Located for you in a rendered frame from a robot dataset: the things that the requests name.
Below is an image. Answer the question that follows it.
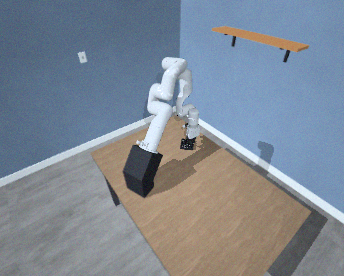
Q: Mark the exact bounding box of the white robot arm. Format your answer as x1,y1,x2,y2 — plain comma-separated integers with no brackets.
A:
137,57,199,154

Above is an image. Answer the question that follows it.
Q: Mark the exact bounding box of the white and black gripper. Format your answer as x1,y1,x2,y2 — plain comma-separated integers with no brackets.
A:
186,124,200,144

